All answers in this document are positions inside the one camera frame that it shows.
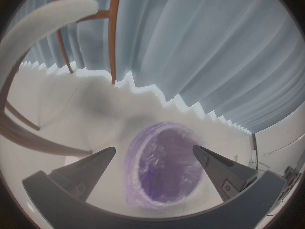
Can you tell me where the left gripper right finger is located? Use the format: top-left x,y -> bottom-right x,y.
193,145 -> 259,203

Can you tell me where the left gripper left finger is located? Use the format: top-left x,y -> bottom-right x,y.
51,146 -> 116,202

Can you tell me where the purple plastic bag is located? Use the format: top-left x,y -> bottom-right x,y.
123,121 -> 205,210

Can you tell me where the blue-green curtain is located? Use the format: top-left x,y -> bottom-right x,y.
14,0 -> 305,134

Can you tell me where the wooden chair with white cushions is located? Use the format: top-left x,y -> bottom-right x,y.
0,0 -> 123,157

